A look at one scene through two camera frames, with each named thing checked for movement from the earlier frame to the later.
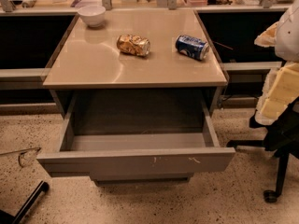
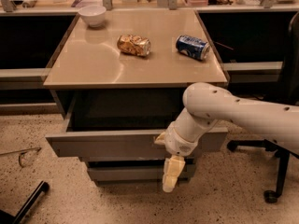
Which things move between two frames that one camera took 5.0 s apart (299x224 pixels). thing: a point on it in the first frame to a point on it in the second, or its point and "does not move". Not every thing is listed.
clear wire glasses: (25, 156) does not move
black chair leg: (10, 218) does not move
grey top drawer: (106, 155) to (124, 122)
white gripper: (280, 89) to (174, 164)
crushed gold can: (133, 45) does not move
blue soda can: (192, 47) does not move
